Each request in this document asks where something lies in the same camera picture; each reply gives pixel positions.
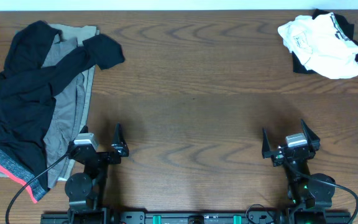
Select white printed t-shirt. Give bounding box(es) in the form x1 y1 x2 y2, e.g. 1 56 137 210
277 12 358 80

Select black leggings with red waistband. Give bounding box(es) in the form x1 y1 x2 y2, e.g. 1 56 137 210
0 21 125 203

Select beige shorts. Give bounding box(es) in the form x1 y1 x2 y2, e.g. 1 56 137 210
49 24 99 137

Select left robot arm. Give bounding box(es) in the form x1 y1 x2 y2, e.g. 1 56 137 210
65 123 129 224

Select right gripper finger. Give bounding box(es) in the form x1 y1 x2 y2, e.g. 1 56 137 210
301 119 320 151
262 128 275 159

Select grey cargo shorts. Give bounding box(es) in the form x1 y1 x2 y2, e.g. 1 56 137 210
40 33 85 189

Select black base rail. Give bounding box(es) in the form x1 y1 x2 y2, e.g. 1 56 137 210
40 209 351 224

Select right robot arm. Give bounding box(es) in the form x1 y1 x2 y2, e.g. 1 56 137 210
262 121 336 223

